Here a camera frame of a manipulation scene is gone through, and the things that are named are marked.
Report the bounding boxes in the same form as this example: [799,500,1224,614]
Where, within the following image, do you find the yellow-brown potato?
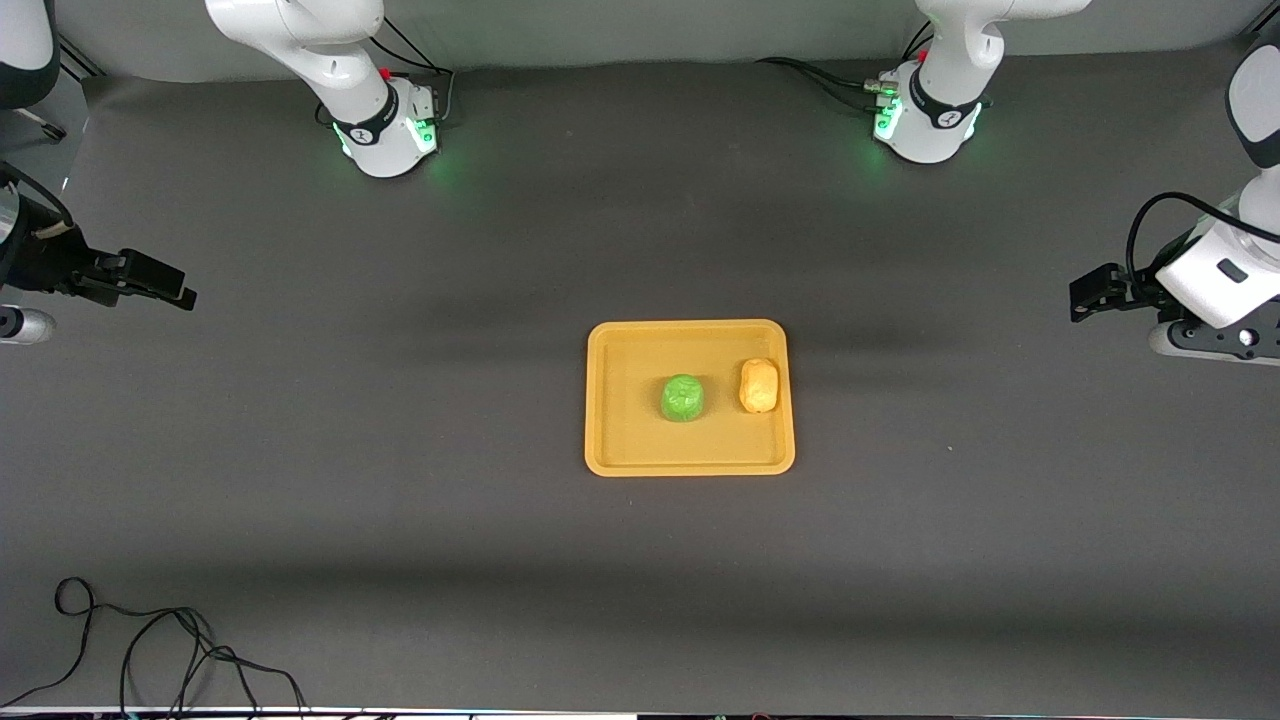
[738,358,780,414]

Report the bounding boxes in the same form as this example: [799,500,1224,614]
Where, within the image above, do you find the green apple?
[659,374,705,424]

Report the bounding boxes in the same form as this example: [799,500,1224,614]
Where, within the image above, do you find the yellow plastic tray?
[584,319,797,478]

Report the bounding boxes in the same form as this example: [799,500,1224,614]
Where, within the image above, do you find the dark grey table mat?
[0,45,1280,713]

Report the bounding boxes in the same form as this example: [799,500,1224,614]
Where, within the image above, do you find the grey metal frame rail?
[58,38,103,81]

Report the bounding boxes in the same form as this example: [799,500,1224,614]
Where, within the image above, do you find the thin black loose cable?
[0,577,311,720]

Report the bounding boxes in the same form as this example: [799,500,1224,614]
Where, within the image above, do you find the black right arm base cables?
[365,15,456,126]

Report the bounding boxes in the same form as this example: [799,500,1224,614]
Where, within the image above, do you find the black arm base cables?
[755,20,936,113]
[365,15,456,126]

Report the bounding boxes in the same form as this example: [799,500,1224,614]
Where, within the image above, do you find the black left arm base cables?
[755,20,936,113]

